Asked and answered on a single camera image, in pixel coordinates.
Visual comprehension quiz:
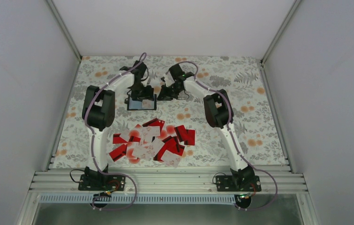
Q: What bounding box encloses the slotted cable duct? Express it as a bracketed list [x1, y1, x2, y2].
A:
[39, 193, 236, 204]

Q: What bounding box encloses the red card lower right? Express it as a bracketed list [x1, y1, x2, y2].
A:
[154, 136, 185, 162]

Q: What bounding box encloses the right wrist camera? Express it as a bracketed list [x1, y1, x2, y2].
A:
[161, 74, 174, 87]

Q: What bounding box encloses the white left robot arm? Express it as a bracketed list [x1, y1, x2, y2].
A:
[82, 60, 156, 190]

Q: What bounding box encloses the floral patterned table mat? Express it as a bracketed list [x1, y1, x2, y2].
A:
[53, 56, 286, 168]

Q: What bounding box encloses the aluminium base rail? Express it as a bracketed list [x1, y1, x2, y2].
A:
[29, 166, 308, 194]

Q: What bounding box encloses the red card far right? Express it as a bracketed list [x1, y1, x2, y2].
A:
[184, 129, 196, 146]

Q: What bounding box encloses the black card holder wallet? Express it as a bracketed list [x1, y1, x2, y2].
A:
[125, 94, 157, 111]

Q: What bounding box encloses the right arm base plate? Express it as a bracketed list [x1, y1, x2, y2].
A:
[214, 175, 262, 192]

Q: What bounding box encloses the red card centre right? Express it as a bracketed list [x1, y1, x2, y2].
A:
[174, 125, 189, 142]

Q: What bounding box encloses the aluminium frame post right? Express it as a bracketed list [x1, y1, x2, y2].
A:
[260, 0, 301, 65]

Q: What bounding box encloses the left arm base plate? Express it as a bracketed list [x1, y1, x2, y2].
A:
[78, 174, 125, 191]

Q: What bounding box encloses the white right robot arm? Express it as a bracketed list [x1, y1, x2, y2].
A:
[157, 63, 255, 191]

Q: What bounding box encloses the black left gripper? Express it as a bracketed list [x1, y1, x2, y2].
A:
[130, 82, 154, 101]

